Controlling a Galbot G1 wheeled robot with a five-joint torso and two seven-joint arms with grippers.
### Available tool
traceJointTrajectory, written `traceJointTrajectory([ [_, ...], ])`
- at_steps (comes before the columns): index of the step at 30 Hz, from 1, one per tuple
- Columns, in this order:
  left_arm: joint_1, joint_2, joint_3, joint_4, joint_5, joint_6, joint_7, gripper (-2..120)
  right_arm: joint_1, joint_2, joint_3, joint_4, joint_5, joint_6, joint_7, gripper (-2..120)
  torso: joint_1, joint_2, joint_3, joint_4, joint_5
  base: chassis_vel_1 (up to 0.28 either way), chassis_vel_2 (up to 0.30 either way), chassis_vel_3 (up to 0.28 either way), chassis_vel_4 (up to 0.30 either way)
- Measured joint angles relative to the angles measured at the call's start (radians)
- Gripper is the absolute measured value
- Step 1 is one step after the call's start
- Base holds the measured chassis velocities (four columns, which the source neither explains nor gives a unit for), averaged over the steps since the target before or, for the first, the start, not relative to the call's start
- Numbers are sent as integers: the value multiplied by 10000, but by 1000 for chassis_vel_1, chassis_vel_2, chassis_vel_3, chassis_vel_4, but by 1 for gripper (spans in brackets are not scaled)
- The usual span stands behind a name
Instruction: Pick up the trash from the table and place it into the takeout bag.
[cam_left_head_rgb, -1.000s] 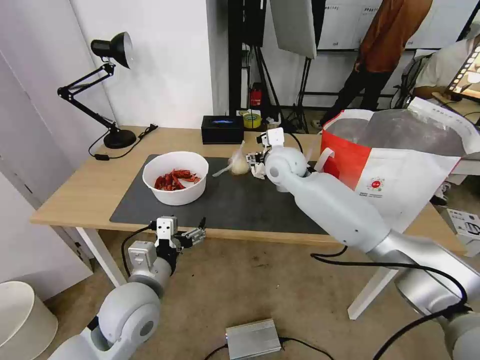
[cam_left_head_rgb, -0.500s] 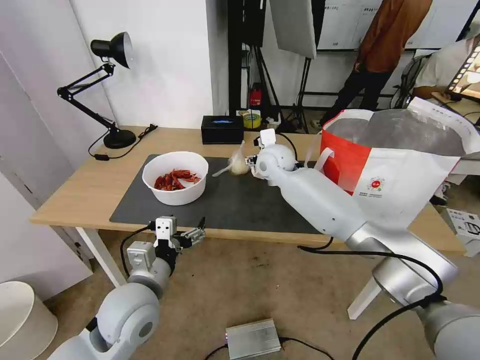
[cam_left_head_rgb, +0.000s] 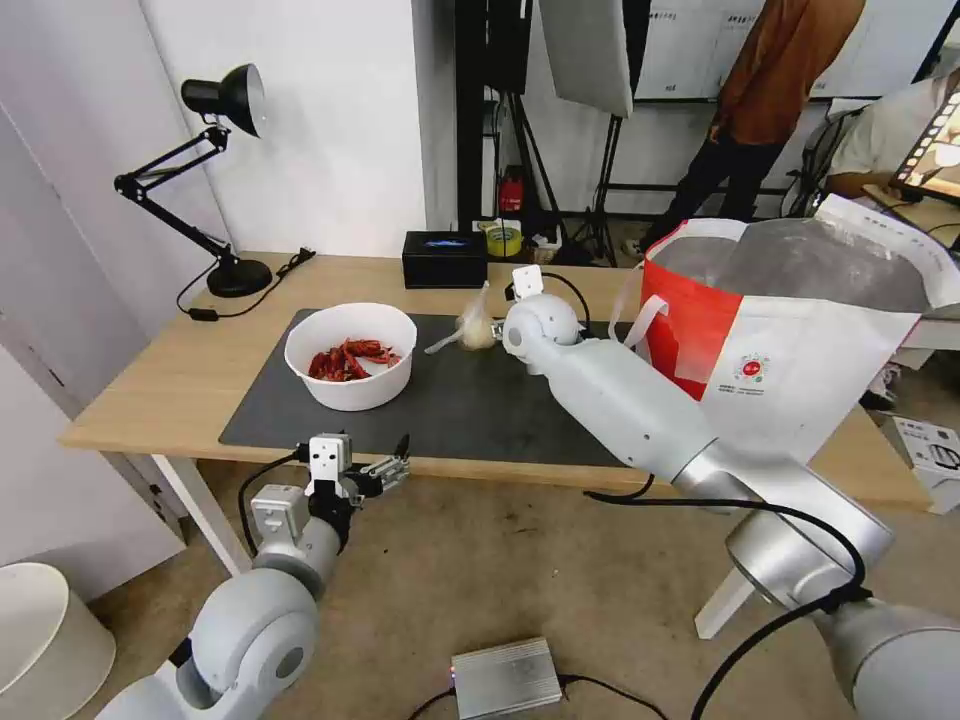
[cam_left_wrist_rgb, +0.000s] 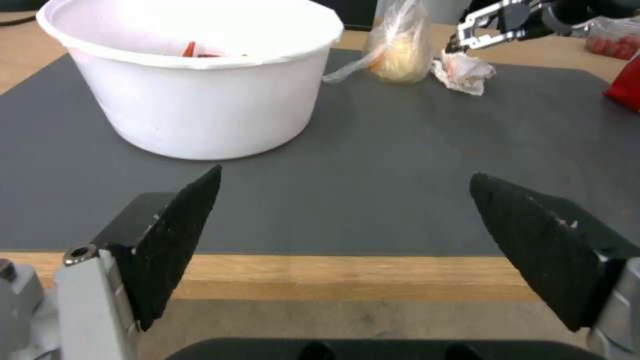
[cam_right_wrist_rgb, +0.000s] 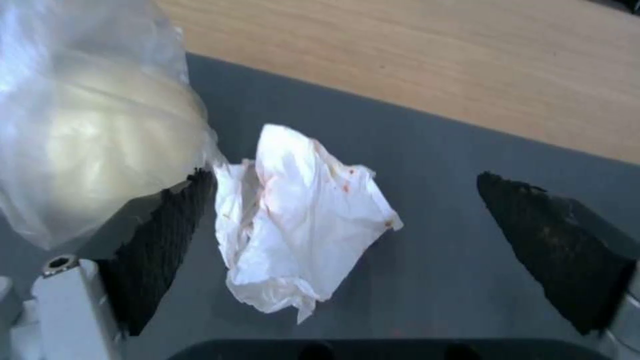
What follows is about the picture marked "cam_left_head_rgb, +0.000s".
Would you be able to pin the black desk lamp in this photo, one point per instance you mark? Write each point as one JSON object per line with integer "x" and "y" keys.
{"x": 240, "y": 279}

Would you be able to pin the red and white takeout bag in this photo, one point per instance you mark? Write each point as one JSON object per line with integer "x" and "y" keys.
{"x": 787, "y": 360}

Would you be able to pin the red canister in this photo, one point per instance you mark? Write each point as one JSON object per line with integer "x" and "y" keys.
{"x": 513, "y": 195}

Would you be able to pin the computer monitor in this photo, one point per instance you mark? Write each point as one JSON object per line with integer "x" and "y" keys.
{"x": 937, "y": 142}

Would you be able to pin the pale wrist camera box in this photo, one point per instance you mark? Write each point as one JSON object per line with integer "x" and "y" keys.
{"x": 529, "y": 283}
{"x": 331, "y": 454}

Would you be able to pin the white softbox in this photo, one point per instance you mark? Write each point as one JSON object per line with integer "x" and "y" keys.
{"x": 589, "y": 52}

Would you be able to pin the black desk mat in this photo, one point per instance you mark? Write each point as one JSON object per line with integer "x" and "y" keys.
{"x": 465, "y": 409}

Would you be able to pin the standing person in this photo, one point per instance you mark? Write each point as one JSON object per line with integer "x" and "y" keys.
{"x": 780, "y": 82}

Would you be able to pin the seated person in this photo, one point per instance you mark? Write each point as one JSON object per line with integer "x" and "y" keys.
{"x": 870, "y": 142}

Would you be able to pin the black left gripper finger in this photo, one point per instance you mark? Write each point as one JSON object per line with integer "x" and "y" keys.
{"x": 369, "y": 483}
{"x": 402, "y": 450}

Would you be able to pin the white round bin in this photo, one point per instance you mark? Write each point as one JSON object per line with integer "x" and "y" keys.
{"x": 45, "y": 645}

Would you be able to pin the black tissue box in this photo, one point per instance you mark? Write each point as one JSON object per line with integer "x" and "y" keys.
{"x": 442, "y": 266}

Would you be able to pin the white printed cardboard box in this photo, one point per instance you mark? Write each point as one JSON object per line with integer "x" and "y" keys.
{"x": 934, "y": 457}

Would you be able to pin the yellow green tape roll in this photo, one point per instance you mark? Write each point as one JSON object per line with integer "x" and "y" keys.
{"x": 504, "y": 241}

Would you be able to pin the white round bowl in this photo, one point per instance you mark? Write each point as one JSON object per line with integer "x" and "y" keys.
{"x": 352, "y": 394}

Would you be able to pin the red crayfish shells pile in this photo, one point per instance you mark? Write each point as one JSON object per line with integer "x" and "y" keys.
{"x": 352, "y": 360}

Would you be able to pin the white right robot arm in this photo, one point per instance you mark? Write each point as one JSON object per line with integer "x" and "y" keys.
{"x": 637, "y": 405}

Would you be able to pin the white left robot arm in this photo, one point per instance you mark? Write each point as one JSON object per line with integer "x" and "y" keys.
{"x": 247, "y": 637}

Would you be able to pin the silver power supply box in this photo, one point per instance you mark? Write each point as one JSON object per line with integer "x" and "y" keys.
{"x": 506, "y": 679}

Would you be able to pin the black light stand tripod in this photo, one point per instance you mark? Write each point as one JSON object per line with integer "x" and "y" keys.
{"x": 540, "y": 172}

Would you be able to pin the black metal rack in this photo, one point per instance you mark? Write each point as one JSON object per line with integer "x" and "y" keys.
{"x": 480, "y": 112}

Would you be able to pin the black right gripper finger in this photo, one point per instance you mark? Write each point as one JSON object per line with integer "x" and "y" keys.
{"x": 499, "y": 330}

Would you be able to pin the wooden table with white legs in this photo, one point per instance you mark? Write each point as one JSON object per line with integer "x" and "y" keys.
{"x": 187, "y": 360}

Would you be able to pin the clear plastic trash bag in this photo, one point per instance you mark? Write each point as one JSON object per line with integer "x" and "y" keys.
{"x": 476, "y": 330}

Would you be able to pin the black office chair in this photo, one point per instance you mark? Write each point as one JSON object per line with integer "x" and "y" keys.
{"x": 810, "y": 165}

